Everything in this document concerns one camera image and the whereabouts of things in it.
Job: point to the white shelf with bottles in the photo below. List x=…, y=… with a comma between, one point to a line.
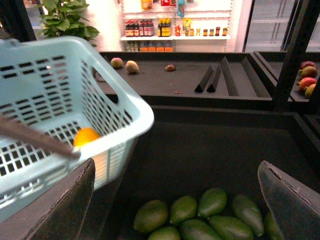
x=175, y=25

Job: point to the yellow mango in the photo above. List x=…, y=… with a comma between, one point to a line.
x=84, y=136

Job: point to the glass door refrigerator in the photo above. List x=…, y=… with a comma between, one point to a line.
x=269, y=25

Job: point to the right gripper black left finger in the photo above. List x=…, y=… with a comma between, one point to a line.
x=59, y=213

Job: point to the potted green plant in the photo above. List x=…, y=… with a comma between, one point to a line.
x=66, y=18

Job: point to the light blue plastic basket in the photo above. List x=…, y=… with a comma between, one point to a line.
x=59, y=86

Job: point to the black shelf post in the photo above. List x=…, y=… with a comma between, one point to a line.
x=302, y=32

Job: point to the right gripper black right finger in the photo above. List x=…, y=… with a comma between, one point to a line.
x=294, y=206

